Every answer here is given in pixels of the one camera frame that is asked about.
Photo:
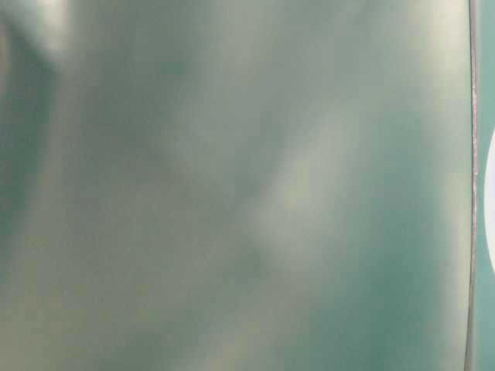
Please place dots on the white round bowl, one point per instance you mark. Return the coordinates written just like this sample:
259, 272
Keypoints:
489, 202

